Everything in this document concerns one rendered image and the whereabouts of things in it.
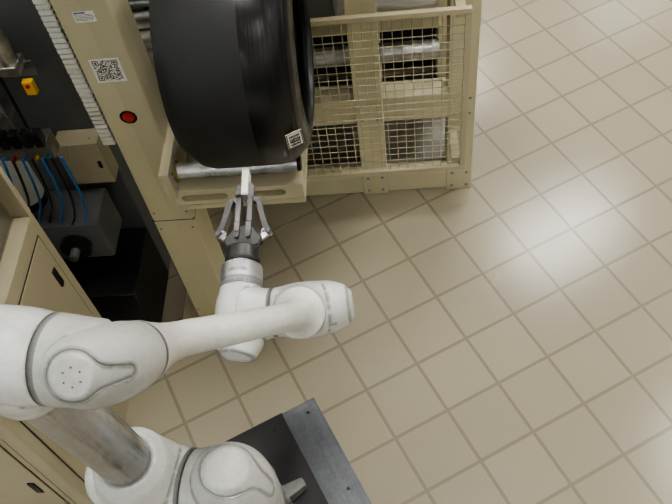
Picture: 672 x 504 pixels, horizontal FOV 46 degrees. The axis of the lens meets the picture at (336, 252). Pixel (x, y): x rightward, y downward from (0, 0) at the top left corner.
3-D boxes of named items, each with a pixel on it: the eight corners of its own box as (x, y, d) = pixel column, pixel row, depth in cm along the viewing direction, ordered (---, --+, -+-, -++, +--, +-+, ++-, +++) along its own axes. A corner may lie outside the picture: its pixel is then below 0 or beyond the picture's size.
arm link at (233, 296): (227, 302, 170) (284, 295, 168) (223, 370, 163) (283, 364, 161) (208, 282, 161) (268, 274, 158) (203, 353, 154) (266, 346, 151)
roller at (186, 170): (176, 165, 216) (176, 181, 215) (171, 161, 212) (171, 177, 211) (301, 157, 213) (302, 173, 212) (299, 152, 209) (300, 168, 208)
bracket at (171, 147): (167, 200, 214) (157, 176, 206) (184, 98, 237) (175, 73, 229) (179, 199, 214) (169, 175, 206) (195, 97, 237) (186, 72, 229)
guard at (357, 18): (219, 185, 289) (167, 33, 233) (219, 181, 290) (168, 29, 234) (464, 169, 282) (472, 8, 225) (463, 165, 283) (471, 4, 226)
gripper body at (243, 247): (258, 256, 164) (260, 217, 168) (218, 258, 164) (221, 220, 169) (265, 271, 170) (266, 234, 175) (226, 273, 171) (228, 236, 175)
